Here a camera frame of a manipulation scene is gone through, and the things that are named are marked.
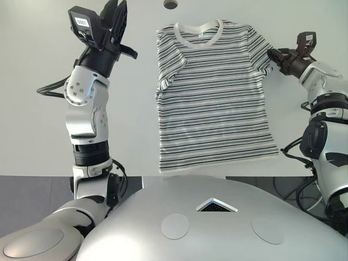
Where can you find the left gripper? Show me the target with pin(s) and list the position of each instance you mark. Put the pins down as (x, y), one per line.
(99, 61)

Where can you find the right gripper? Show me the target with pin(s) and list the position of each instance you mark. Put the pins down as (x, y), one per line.
(289, 63)

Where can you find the striped T-shirt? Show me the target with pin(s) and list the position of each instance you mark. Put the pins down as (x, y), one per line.
(212, 103)

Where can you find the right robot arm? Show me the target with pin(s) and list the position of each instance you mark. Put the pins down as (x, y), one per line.
(326, 89)

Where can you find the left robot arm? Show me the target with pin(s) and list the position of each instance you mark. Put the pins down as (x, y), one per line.
(81, 114)

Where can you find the robot body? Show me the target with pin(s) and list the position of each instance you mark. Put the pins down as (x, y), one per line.
(206, 233)

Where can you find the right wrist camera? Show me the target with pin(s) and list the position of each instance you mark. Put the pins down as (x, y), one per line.
(306, 40)

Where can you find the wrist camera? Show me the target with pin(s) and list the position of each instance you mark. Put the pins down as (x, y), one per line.
(84, 25)
(306, 40)

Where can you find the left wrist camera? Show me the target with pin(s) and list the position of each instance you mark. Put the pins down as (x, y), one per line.
(84, 25)

